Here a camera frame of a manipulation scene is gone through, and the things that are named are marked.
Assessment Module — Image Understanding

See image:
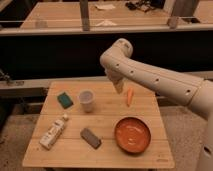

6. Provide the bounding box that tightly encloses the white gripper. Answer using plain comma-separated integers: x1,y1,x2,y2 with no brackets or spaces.
105,70,124,94

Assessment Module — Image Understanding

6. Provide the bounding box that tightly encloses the white ceramic cup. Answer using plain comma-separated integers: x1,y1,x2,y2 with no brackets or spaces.
78,90,94,113

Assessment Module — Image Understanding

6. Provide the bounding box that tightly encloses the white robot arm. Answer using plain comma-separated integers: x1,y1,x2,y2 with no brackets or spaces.
100,38,213,171

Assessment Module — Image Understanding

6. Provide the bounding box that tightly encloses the orange carrot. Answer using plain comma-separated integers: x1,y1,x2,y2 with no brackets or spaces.
126,88,134,107

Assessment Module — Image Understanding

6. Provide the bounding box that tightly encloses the green sponge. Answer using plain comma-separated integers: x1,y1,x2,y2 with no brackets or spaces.
57,93,73,109

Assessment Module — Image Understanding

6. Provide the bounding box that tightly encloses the orange bowl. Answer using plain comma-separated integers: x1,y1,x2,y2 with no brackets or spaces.
114,117,151,154

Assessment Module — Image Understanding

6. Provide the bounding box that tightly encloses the folded white paper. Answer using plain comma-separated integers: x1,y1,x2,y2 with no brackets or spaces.
95,20,117,27

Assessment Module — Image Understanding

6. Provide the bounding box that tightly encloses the grey rectangular block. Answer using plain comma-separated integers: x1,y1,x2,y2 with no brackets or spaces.
80,128,102,149

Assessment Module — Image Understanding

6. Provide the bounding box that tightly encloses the white paper sheet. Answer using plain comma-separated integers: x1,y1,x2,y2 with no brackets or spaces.
95,4,116,10

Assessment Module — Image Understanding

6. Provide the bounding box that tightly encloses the white tube bottle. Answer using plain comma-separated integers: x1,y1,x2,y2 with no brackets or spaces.
39,114,69,150

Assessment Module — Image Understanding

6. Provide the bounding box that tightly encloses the black cable bundle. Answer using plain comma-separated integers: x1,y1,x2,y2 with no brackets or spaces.
125,0,165,13

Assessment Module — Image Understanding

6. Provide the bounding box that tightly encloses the grey metal post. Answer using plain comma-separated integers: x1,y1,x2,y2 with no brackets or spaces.
79,0,90,31

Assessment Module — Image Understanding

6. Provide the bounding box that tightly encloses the metal clamp bracket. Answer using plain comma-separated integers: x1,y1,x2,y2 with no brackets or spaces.
0,69,24,86

